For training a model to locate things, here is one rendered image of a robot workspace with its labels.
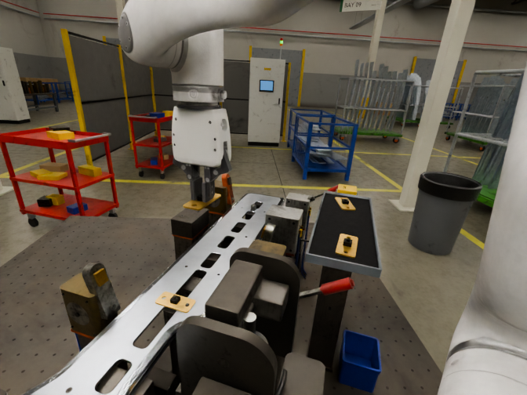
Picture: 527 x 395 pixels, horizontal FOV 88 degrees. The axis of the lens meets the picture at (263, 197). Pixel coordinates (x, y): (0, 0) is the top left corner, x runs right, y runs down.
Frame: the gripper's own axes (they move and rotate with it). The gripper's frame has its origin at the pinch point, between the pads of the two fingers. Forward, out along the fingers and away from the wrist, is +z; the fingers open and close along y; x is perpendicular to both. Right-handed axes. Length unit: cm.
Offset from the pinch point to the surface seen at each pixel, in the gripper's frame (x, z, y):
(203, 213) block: -32.4, 23.2, 21.1
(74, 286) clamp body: 12.3, 22.0, 24.2
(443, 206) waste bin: -230, 73, -104
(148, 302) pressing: 6.2, 26.6, 10.9
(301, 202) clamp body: -53, 21, -9
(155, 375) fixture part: 12.1, 39.4, 5.5
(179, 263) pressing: -8.3, 26.4, 13.6
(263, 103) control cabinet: -607, 14, 216
